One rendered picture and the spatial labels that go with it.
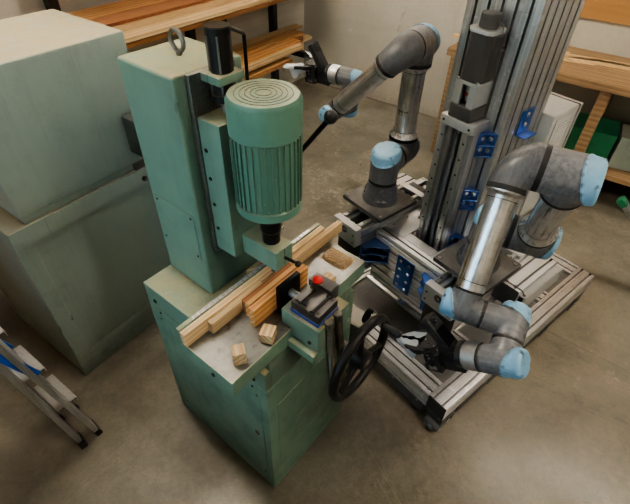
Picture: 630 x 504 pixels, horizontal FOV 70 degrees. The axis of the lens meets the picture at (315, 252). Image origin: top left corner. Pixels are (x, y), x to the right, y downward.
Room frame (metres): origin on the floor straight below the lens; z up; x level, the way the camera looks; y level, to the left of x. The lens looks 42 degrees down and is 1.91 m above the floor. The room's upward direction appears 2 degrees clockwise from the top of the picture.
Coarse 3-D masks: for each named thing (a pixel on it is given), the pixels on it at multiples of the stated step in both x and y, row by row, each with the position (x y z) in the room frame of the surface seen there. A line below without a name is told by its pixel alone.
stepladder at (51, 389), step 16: (0, 352) 0.82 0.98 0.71; (16, 352) 0.97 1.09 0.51; (0, 368) 0.81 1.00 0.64; (16, 368) 0.84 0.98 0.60; (32, 368) 0.87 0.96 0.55; (16, 384) 0.82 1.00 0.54; (48, 384) 0.88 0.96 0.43; (32, 400) 0.82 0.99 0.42; (48, 400) 0.91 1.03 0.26; (64, 400) 0.88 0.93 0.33; (48, 416) 0.83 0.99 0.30; (80, 416) 0.89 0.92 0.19; (96, 432) 0.90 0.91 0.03
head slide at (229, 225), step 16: (224, 112) 1.06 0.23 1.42; (208, 128) 1.00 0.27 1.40; (224, 128) 0.99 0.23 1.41; (208, 144) 1.01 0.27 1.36; (224, 144) 0.99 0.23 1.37; (208, 160) 1.02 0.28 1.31; (224, 160) 0.98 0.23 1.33; (208, 176) 1.02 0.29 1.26; (224, 176) 0.98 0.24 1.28; (224, 192) 0.99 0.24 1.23; (224, 208) 0.99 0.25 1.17; (224, 224) 1.00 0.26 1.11; (240, 224) 1.01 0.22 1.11; (256, 224) 1.05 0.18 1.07; (224, 240) 1.01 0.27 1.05; (240, 240) 1.00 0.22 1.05
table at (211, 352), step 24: (312, 264) 1.07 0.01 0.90; (360, 264) 1.08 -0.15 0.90; (240, 312) 0.86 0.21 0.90; (216, 336) 0.77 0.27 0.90; (240, 336) 0.77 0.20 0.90; (288, 336) 0.79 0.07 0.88; (192, 360) 0.72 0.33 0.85; (216, 360) 0.69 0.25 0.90; (264, 360) 0.71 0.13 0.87; (312, 360) 0.73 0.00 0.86; (240, 384) 0.64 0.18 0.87
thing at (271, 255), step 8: (248, 232) 1.02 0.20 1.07; (256, 232) 1.02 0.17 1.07; (248, 240) 0.99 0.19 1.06; (256, 240) 0.98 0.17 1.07; (280, 240) 0.99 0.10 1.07; (288, 240) 0.99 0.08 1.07; (248, 248) 0.99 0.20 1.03; (256, 248) 0.97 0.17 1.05; (264, 248) 0.95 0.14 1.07; (272, 248) 0.95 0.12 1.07; (280, 248) 0.95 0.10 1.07; (288, 248) 0.97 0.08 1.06; (256, 256) 0.98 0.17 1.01; (264, 256) 0.95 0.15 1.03; (272, 256) 0.93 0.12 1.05; (280, 256) 0.94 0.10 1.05; (288, 256) 0.96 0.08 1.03; (272, 264) 0.94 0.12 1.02; (280, 264) 0.94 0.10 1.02
